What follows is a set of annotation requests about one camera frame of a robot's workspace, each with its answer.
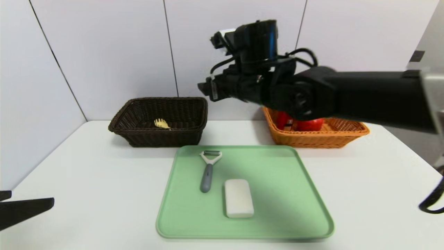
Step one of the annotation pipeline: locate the orange wicker basket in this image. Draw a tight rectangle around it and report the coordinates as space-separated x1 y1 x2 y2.
262 106 370 149

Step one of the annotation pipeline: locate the thin black camera cable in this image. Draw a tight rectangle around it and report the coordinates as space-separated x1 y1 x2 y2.
210 56 240 76

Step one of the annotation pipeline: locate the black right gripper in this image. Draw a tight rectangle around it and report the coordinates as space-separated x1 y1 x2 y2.
197 74 239 102

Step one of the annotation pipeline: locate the red apple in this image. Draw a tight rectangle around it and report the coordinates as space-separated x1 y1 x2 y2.
297 118 325 132

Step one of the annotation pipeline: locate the red soda can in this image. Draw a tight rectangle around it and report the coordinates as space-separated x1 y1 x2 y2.
276 111 296 131

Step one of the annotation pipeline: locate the thick black shoulder cable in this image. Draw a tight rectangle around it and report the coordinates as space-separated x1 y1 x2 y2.
419 175 444 214

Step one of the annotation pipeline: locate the white soap bar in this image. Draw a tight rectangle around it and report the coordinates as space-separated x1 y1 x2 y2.
224 179 255 219

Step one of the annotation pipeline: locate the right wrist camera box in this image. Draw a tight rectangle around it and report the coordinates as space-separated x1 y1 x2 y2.
210 27 238 55

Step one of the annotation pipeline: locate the light green plastic tray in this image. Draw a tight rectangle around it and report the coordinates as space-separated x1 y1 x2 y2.
155 145 335 239

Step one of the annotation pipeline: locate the dark brown wicker basket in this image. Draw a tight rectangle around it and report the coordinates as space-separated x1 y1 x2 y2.
108 97 208 148

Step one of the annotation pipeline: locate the white peeler with grey handle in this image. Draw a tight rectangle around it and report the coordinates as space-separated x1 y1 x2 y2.
199 151 223 193

